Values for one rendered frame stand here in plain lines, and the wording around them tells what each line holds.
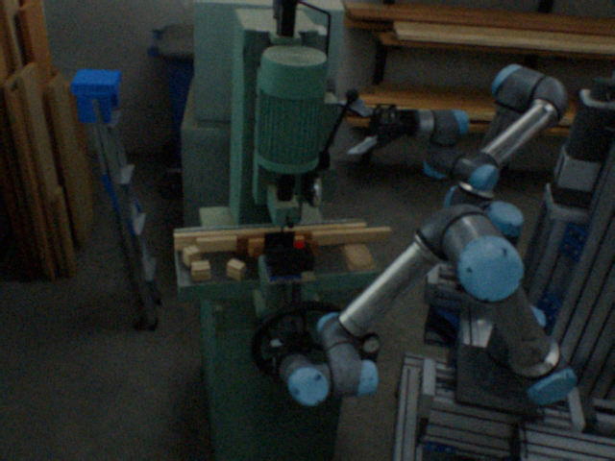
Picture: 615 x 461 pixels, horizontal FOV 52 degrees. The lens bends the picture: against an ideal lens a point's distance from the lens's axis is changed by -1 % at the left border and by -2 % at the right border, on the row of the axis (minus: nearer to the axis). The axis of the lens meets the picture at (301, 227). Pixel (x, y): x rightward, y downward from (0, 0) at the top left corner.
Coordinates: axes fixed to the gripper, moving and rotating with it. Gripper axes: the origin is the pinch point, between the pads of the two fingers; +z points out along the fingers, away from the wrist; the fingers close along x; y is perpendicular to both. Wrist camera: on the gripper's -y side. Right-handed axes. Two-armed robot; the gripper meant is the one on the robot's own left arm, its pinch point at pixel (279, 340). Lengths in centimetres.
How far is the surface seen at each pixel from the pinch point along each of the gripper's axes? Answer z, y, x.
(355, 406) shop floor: 86, 51, 48
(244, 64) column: 24, -75, -6
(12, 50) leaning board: 155, -102, -96
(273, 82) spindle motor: 2, -66, -2
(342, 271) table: 21.1, -14.7, 23.0
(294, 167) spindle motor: 10.7, -44.9, 6.0
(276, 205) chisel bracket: 22.9, -34.4, 3.2
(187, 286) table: 19.8, -11.5, -22.4
